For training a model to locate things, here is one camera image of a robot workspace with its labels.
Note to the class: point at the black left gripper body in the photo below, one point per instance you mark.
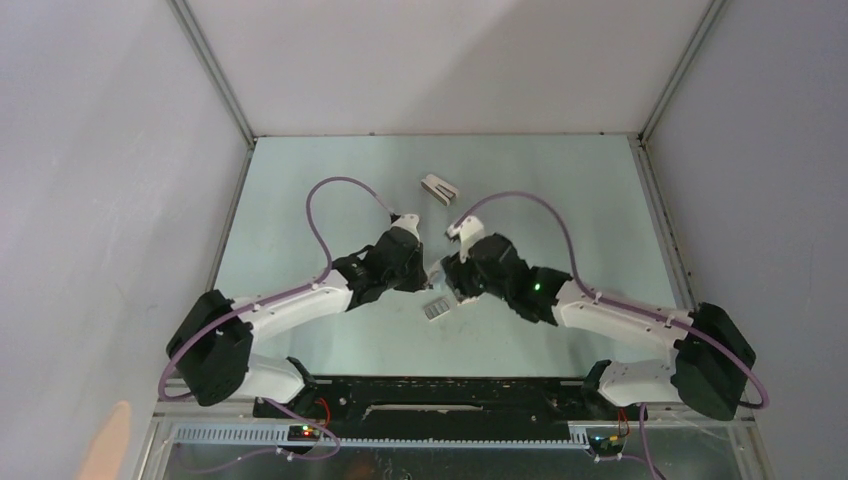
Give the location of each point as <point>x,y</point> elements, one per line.
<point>406,278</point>

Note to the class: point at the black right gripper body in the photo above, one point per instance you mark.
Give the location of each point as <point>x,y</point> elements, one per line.
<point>474,280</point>

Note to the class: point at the staple tray with staples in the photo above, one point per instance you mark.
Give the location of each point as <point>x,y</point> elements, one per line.
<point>436,309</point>

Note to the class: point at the white staple box sleeve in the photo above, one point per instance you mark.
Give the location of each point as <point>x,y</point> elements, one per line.
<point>467,301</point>

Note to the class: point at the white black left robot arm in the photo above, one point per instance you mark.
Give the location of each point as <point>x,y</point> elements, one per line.
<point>213,348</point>

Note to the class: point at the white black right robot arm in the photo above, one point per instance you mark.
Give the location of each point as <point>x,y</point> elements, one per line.
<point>699,355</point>

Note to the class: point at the white staple remover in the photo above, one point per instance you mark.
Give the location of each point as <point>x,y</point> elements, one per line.
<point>443,191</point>

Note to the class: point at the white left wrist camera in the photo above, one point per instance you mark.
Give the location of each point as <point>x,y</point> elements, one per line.
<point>407,222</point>

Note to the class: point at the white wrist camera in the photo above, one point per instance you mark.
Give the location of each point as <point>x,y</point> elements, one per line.
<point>407,222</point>
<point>467,233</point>

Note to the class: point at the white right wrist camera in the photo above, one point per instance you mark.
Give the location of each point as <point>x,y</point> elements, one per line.
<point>467,233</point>

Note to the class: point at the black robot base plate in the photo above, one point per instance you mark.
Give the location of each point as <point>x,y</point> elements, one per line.
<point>449,409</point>

